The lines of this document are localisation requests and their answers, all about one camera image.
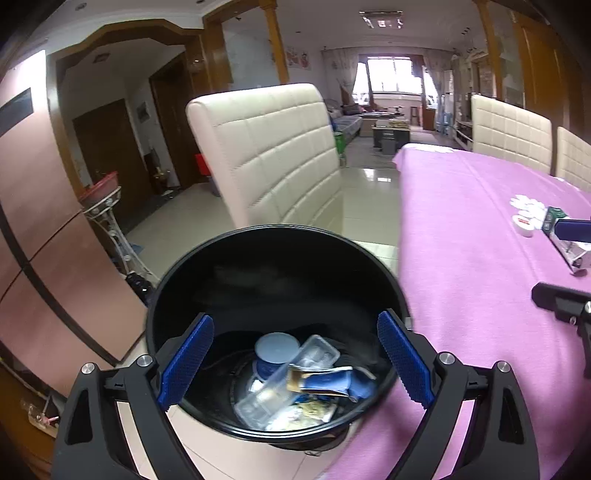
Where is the cream quilted dining chair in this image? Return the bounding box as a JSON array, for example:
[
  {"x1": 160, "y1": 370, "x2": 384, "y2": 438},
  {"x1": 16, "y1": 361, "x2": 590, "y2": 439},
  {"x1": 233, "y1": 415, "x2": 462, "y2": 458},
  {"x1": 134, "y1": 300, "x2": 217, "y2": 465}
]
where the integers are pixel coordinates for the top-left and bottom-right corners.
[
  {"x1": 186, "y1": 83, "x2": 346, "y2": 232},
  {"x1": 470, "y1": 92, "x2": 553, "y2": 177},
  {"x1": 555, "y1": 126, "x2": 591, "y2": 193}
]

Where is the clear plastic tray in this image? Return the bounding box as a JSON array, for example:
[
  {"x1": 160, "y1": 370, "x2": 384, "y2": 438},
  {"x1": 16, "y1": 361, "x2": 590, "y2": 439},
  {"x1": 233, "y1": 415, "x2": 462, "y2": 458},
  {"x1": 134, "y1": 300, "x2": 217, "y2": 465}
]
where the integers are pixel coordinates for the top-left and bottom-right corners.
[{"x1": 235, "y1": 335, "x2": 341, "y2": 431}]

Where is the cream snack wrapper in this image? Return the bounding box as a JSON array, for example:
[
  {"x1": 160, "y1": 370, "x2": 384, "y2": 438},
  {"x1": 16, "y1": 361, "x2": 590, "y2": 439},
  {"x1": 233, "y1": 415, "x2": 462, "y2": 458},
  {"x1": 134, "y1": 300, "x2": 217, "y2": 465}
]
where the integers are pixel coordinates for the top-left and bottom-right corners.
[{"x1": 268, "y1": 399, "x2": 337, "y2": 431}]

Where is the dark wooden door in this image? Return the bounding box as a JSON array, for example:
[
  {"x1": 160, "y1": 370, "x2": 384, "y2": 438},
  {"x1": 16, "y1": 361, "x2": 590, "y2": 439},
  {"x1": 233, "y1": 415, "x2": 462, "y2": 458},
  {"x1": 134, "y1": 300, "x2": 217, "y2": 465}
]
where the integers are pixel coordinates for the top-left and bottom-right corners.
[{"x1": 71, "y1": 98, "x2": 149, "y2": 217}]

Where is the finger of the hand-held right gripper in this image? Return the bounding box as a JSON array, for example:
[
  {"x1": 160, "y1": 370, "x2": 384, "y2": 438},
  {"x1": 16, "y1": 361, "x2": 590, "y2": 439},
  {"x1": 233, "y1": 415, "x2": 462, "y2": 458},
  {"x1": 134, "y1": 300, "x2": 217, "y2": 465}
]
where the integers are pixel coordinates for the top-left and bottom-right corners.
[
  {"x1": 531, "y1": 282, "x2": 591, "y2": 356},
  {"x1": 553, "y1": 218, "x2": 591, "y2": 243}
]

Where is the blue cup white lid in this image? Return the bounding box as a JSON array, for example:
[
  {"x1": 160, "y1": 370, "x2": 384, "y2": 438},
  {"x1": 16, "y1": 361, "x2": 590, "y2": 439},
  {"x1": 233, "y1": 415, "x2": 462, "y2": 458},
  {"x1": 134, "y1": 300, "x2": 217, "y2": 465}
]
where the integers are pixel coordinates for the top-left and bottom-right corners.
[{"x1": 254, "y1": 332, "x2": 302, "y2": 383}]

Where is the white green milk carton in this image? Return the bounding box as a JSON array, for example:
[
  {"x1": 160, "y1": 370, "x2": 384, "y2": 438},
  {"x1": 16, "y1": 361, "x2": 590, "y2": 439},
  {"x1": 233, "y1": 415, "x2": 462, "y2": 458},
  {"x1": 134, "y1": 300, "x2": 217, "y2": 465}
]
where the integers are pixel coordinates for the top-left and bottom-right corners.
[{"x1": 542, "y1": 207, "x2": 591, "y2": 276}]

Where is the grey sofa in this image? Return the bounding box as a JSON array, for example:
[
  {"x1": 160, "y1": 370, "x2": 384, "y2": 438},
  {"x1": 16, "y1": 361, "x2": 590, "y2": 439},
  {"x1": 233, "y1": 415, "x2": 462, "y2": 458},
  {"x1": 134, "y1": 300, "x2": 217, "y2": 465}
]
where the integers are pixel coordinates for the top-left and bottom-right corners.
[{"x1": 329, "y1": 102, "x2": 365, "y2": 141}]

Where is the purple daisy print tablecloth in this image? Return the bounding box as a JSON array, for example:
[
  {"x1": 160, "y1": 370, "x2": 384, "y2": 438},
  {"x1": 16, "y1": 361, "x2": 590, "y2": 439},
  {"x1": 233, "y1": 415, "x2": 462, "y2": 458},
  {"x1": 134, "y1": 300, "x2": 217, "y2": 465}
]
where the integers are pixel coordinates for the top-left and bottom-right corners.
[{"x1": 323, "y1": 143, "x2": 591, "y2": 480}]

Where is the torn blue paper carton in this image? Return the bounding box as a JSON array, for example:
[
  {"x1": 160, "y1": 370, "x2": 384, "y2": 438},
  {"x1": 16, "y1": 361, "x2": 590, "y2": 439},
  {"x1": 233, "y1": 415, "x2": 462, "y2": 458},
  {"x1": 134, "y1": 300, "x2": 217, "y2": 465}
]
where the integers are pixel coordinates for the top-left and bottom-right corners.
[{"x1": 287, "y1": 364, "x2": 380, "y2": 403}]

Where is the ceiling light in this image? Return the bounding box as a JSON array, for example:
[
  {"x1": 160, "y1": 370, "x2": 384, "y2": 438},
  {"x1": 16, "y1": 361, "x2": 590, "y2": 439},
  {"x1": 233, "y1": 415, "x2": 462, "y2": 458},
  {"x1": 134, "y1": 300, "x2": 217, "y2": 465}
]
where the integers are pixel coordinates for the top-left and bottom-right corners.
[{"x1": 359, "y1": 10, "x2": 406, "y2": 29}]

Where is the pink floral wall picture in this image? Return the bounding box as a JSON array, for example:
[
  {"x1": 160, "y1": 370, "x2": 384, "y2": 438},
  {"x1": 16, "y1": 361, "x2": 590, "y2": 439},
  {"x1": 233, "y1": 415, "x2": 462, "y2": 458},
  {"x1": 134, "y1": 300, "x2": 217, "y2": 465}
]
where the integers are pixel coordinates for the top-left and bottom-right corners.
[{"x1": 285, "y1": 45, "x2": 314, "y2": 70}]

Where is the black round trash bin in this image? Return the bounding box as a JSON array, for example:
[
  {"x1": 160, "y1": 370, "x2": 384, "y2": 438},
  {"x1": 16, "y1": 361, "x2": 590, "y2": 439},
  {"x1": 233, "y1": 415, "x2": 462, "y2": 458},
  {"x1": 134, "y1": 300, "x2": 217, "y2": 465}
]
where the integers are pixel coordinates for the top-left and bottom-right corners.
[{"x1": 145, "y1": 224, "x2": 413, "y2": 452}]

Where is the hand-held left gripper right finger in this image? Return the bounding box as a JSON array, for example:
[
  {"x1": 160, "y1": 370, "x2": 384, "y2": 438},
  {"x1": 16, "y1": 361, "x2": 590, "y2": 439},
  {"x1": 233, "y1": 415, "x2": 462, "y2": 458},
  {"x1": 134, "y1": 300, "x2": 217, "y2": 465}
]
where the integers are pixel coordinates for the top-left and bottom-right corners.
[{"x1": 376, "y1": 309, "x2": 541, "y2": 480}]

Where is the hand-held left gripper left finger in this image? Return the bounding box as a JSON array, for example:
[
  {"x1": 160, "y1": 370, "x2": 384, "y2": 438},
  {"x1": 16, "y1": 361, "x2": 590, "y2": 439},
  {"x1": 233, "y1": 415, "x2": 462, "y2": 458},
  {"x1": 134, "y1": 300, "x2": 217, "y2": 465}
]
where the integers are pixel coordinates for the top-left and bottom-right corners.
[{"x1": 51, "y1": 313, "x2": 215, "y2": 480}]

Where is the copper refrigerator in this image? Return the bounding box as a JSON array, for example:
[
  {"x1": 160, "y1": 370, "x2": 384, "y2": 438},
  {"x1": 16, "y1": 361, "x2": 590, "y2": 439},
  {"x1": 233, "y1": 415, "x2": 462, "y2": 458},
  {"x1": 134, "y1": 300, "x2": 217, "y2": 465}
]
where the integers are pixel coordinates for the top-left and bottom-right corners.
[{"x1": 0, "y1": 50, "x2": 149, "y2": 395}]

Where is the sheer window curtain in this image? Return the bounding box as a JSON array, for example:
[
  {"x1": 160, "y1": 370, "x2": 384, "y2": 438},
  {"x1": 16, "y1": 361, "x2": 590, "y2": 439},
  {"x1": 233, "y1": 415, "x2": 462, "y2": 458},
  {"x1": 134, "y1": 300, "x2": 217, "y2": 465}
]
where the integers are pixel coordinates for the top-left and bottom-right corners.
[{"x1": 322, "y1": 48, "x2": 370, "y2": 104}]

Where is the bright window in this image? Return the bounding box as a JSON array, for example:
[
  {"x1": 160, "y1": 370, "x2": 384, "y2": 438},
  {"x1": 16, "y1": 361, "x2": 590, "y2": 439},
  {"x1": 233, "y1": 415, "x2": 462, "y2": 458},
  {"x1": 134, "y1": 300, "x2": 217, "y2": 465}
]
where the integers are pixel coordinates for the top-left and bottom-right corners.
[{"x1": 367, "y1": 56, "x2": 424, "y2": 95}]

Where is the dark coffee table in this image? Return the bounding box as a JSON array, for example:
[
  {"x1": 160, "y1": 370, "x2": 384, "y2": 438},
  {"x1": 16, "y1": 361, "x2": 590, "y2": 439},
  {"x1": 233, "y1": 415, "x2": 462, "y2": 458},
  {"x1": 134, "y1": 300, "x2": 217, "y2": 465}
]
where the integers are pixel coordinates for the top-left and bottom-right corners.
[{"x1": 370, "y1": 117, "x2": 413, "y2": 154}]

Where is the red basin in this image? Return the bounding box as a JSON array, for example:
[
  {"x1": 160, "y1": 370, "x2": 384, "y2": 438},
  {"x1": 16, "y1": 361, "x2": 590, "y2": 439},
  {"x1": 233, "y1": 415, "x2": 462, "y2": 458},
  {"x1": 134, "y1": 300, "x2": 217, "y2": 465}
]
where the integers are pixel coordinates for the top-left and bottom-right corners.
[{"x1": 76, "y1": 171, "x2": 120, "y2": 205}]

